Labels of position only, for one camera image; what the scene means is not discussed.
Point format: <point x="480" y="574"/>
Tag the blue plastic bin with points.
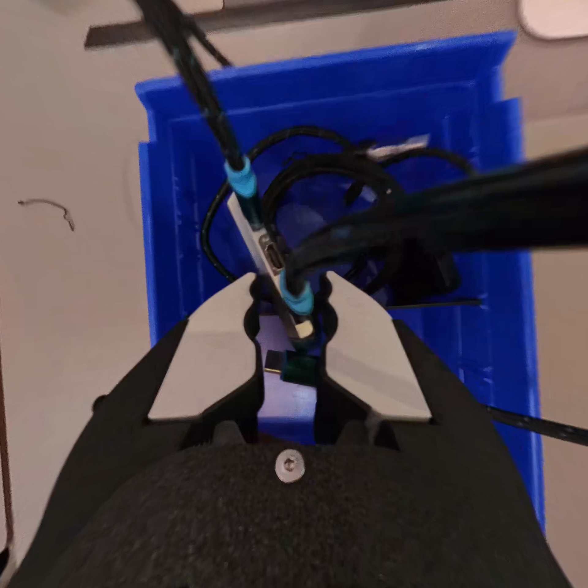
<point x="500" y="321"/>

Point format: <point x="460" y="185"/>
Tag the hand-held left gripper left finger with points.
<point x="206" y="363"/>

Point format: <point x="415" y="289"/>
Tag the small black adapter box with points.
<point x="427" y="285"/>

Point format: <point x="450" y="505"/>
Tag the thin dark thread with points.
<point x="46" y="200"/>

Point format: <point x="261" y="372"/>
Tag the grey HDMI switch box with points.
<point x="257" y="239"/>

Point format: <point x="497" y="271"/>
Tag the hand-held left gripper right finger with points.
<point x="376" y="363"/>

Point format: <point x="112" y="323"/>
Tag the white tablet stand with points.
<point x="560" y="18"/>

